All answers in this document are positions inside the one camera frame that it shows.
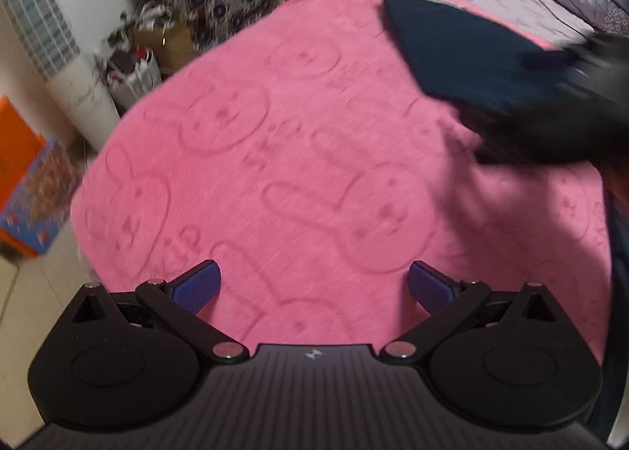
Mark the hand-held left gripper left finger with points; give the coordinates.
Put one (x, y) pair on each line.
(197, 285)

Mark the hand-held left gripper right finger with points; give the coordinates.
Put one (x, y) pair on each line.
(426, 286)

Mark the dark navy garment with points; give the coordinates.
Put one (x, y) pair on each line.
(467, 56)

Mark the pink rabbit-pattern blanket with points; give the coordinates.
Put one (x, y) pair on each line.
(314, 174)

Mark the orange printed cardboard box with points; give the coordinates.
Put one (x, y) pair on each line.
(24, 184)

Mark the white bag with clutter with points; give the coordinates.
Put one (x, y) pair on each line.
(140, 74)

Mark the brown paper bag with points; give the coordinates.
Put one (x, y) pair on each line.
(169, 39)

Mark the white tower fan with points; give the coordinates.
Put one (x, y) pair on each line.
(49, 42)

